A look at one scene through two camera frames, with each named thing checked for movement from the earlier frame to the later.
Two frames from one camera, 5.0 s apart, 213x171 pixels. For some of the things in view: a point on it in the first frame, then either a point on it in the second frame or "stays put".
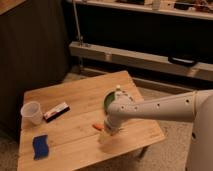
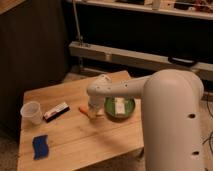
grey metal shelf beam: [141, 59] stays put
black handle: [182, 61] stays put
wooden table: [71, 135] stays put
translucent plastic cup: [31, 114] stays put
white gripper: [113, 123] -> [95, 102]
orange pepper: [98, 126] -> [84, 109]
